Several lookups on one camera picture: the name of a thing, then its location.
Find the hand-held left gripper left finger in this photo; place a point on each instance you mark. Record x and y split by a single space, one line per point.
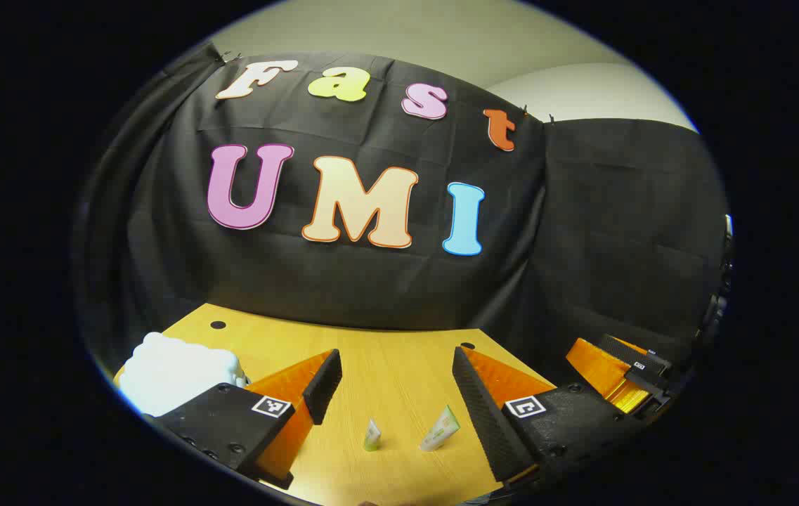
322 386

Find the white and green cream tube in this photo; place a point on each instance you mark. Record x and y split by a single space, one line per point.
372 437
440 430

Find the black backdrop cloth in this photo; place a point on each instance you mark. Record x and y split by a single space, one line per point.
371 281

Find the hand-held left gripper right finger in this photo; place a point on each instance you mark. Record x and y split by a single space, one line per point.
483 414

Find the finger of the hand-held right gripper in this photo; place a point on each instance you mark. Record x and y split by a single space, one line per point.
592 365
634 397

